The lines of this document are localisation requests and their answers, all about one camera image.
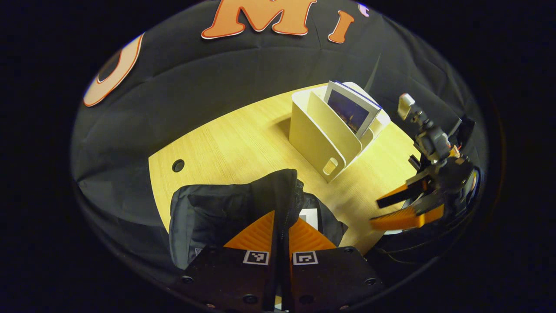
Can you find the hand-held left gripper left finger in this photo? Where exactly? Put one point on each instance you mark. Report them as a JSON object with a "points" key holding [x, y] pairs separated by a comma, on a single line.
{"points": [[234, 278]]}

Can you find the black schoolbag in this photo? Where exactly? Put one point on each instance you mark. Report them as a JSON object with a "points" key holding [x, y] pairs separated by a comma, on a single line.
{"points": [[217, 213]]}

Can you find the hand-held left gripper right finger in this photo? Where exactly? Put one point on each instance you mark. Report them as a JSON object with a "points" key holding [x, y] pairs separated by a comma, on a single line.
{"points": [[330, 278]]}

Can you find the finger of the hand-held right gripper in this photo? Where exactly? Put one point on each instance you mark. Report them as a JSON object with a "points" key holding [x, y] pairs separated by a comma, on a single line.
{"points": [[406, 193], [412, 217]]}

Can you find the white bookshelf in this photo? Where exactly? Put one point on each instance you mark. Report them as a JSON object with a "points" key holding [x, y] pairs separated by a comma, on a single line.
{"points": [[312, 139]]}

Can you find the blue cover book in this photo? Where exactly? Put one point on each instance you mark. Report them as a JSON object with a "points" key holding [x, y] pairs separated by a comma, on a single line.
{"points": [[347, 111]]}

